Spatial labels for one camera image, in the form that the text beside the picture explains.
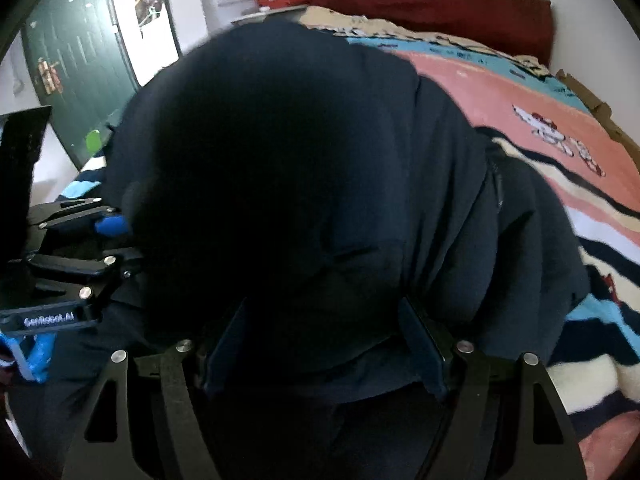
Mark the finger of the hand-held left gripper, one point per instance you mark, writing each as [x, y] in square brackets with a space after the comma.
[75, 265]
[110, 225]

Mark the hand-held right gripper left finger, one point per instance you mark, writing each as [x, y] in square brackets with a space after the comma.
[225, 355]

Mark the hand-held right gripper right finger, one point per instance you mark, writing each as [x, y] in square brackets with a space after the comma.
[425, 355]

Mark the dark navy hooded puffer jacket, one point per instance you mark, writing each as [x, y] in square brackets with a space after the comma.
[300, 185]

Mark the person's left hand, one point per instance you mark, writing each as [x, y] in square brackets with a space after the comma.
[37, 355]

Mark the green door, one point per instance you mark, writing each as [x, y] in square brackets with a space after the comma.
[80, 60]

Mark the white bedside shelf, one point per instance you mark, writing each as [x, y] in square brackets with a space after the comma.
[270, 12]

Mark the pink cartoon cat printed blanket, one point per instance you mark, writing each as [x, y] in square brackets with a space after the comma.
[525, 105]

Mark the dark red headboard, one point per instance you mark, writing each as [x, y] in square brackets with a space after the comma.
[440, 0]

